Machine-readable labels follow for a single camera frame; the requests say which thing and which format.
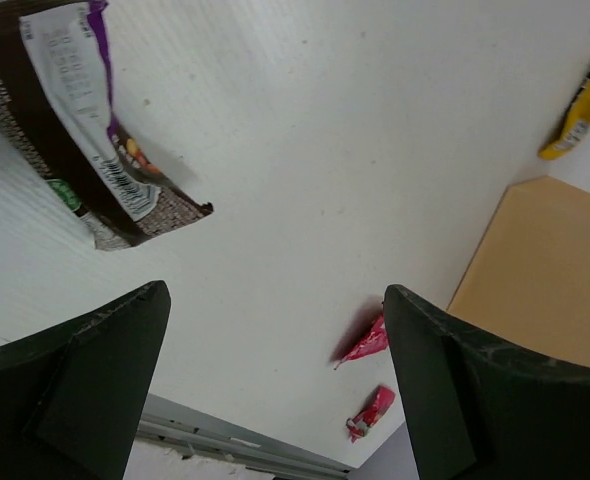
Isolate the red chips snack packet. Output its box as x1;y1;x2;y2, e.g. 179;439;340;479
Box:
346;385;396;443

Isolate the yellow snack bar wrapper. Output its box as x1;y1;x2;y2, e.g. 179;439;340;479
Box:
538;70;590;161

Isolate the brown paper bag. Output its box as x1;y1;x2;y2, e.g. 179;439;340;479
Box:
448;177;590;367

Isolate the pink red snack packet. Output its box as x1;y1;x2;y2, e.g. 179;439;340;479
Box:
334;314;389;370

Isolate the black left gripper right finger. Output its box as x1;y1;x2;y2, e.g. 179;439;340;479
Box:
383;285;590;479

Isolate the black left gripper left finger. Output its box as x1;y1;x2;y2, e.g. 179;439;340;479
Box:
0;280;170;479

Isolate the aluminium table frame rail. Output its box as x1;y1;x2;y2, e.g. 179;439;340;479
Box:
136;394;351;479

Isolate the brown chocolate bar wrapper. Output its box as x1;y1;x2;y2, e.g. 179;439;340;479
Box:
0;1;213;251

